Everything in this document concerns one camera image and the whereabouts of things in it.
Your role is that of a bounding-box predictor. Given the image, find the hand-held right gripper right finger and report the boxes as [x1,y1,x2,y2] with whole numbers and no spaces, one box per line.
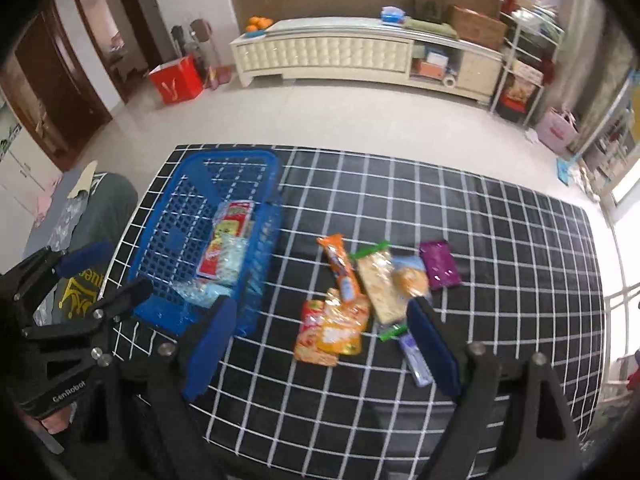
[406,297,585,480]

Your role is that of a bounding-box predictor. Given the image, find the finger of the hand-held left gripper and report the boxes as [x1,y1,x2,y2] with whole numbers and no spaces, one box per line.
[0,240,115,312]
[19,279,153,342]

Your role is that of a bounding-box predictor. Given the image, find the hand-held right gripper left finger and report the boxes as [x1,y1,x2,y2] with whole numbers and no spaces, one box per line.
[65,297,238,480]

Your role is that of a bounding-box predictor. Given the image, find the lavender snack packet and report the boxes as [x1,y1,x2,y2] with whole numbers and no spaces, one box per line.
[397,332,434,387]

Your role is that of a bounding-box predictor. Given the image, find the blue cake packet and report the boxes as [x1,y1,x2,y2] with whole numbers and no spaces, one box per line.
[172,279,235,313]
[391,255,432,298]

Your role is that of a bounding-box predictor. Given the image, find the blue plastic basket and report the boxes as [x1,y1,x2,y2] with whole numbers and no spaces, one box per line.
[126,149,285,338]

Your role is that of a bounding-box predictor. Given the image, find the green-edged cracker packet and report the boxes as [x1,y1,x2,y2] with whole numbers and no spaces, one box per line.
[350,241,410,342]

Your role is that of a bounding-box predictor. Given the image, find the purple snack packet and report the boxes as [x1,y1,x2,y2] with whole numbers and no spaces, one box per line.
[419,240,462,291]

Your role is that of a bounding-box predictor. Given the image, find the orange snack pouch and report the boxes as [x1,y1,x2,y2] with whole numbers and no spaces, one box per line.
[316,287,372,356]

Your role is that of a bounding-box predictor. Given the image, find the red snack packet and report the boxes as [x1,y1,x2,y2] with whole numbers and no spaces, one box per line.
[196,201,256,278]

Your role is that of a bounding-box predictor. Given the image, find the orange sausage stick packet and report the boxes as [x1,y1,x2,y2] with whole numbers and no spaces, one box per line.
[316,234,359,302]

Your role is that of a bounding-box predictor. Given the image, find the person's left hand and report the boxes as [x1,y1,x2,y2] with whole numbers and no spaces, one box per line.
[27,402,77,436]

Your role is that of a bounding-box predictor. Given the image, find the grey printed shirt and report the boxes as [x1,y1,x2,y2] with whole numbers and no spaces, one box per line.
[30,172,140,321]

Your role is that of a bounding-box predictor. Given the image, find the pink cloth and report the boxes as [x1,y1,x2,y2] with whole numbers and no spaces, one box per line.
[35,175,63,226]

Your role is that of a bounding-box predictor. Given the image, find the beige cloth piece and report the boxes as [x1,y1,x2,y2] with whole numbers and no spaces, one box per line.
[67,160,99,198]

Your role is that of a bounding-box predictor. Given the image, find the white cupboard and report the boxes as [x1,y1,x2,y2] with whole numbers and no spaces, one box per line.
[0,92,61,216]

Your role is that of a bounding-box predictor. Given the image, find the black grid tablecloth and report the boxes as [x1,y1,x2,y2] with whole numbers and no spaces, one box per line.
[102,144,608,468]

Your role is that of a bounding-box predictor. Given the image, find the dark wooden door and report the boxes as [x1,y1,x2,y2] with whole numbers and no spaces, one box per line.
[0,0,113,171]

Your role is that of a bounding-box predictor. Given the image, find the red paper bag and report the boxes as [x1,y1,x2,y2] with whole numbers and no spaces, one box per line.
[149,56,205,106]

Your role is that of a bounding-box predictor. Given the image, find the red broom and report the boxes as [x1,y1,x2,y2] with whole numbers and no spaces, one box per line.
[207,65,233,91]

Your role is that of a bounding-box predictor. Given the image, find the white shoes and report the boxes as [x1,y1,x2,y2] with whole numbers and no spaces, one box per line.
[575,162,601,203]

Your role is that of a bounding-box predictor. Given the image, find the pink tote bag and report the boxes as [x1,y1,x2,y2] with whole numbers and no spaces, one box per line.
[535,107,580,153]

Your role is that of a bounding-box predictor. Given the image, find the red gift box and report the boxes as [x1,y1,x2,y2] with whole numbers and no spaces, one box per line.
[502,75,543,111]

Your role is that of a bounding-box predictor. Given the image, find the white shelf rack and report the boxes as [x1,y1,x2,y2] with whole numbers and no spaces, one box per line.
[490,5,566,126]

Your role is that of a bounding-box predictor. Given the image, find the white low cabinet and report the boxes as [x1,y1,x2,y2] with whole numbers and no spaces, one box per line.
[230,16,505,106]

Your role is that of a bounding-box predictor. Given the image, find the green folded cloth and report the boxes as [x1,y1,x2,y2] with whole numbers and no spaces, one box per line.
[404,17,458,38]

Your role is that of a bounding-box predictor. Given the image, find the patterned curtain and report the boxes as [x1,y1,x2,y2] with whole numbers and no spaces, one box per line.
[565,0,626,156]

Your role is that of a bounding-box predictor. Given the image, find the brown cardboard box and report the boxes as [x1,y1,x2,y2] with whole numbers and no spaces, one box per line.
[447,5,508,51]

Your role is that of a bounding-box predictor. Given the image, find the black router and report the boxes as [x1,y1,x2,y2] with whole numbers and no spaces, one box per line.
[410,0,448,22]

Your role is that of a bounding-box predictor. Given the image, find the blue-handled mop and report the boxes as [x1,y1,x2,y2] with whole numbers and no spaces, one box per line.
[556,157,583,186]

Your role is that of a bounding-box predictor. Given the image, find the dark wooden doorway frame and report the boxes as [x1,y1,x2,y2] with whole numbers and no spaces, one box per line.
[70,0,166,106]

